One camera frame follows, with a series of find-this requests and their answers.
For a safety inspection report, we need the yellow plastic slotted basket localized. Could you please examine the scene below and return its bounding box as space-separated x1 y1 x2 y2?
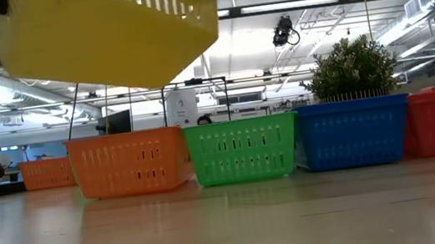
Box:
0 0 235 110

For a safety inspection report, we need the orange plastic slotted basket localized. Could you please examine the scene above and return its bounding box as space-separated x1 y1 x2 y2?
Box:
63 124 196 205
18 155 78 193

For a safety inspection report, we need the green plant in ribbed pot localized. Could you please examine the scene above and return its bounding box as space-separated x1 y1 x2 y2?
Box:
293 29 403 108

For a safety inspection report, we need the white cylindrical tank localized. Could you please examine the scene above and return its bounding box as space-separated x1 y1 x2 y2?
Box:
162 86 201 130

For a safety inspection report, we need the person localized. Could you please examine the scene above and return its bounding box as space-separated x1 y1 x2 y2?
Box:
195 113 214 126

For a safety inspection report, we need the black background monitor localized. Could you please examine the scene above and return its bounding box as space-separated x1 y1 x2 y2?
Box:
94 109 134 138

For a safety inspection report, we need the green plastic slotted basket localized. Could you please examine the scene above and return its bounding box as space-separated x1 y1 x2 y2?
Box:
181 110 306 191

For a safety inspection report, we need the black ceiling camera with cable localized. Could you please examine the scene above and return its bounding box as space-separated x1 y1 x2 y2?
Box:
269 13 301 49

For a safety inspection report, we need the long black hanging cable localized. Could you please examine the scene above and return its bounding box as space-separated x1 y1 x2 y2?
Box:
60 83 87 142

